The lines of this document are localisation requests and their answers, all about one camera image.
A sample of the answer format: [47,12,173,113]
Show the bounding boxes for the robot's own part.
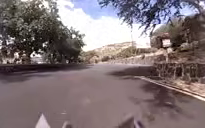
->
[121,116,145,128]
[34,113,52,128]

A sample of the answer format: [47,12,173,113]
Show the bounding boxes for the low dark wall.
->
[0,63,91,75]

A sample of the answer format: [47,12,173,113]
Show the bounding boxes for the pale stone wall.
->
[107,53,168,66]

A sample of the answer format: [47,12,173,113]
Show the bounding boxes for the sign board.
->
[161,37,173,49]

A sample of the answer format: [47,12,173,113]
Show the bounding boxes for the pale kerb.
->
[134,75,205,105]

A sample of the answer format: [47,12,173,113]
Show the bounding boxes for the grey asphalt road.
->
[0,63,205,128]

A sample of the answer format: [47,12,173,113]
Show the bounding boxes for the large green tree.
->
[0,0,86,65]

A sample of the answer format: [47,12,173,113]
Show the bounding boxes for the dry hillside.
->
[80,41,152,64]

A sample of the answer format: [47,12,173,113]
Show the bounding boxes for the dirt verge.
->
[146,75,205,99]

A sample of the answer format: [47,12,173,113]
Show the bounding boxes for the dark stone wall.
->
[151,61,205,83]

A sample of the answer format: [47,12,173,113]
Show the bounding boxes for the overhanging tree branches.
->
[97,0,205,34]

